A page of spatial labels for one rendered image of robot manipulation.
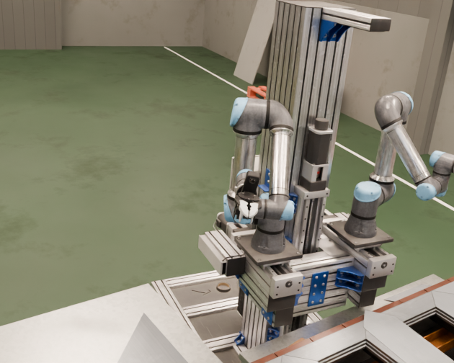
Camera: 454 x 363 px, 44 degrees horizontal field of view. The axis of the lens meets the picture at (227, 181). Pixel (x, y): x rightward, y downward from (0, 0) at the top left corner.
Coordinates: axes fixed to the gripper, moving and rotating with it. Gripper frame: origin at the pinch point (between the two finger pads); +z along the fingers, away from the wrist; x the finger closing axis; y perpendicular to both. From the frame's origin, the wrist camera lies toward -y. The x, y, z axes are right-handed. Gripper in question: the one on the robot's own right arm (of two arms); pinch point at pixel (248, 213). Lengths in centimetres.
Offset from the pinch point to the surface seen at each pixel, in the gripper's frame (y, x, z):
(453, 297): 47, -106, -56
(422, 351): 51, -81, -17
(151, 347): 42, 21, 20
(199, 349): 42.0, 6.4, 16.8
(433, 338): 63, -100, -46
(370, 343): 54, -62, -20
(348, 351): 56, -53, -15
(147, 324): 42.0, 24.1, 9.3
